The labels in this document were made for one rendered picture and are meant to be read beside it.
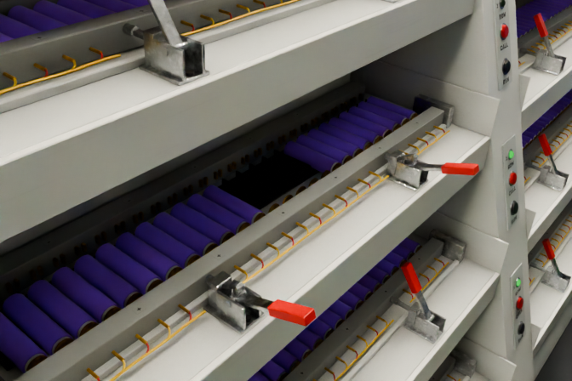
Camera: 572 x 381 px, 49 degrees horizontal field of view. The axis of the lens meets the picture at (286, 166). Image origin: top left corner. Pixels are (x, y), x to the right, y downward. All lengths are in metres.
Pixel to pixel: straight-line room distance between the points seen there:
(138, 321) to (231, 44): 0.21
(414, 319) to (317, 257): 0.24
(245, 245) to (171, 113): 0.17
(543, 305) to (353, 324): 0.50
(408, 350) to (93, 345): 0.40
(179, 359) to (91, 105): 0.19
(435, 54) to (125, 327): 0.51
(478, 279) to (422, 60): 0.29
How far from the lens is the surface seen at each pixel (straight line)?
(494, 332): 0.95
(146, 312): 0.47
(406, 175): 0.66
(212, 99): 0.42
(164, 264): 0.52
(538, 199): 1.06
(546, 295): 1.18
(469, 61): 0.78
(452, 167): 0.64
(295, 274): 0.54
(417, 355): 0.74
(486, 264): 0.88
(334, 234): 0.58
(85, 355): 0.45
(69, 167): 0.37
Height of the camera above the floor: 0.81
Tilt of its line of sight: 20 degrees down
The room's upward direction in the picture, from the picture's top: 11 degrees counter-clockwise
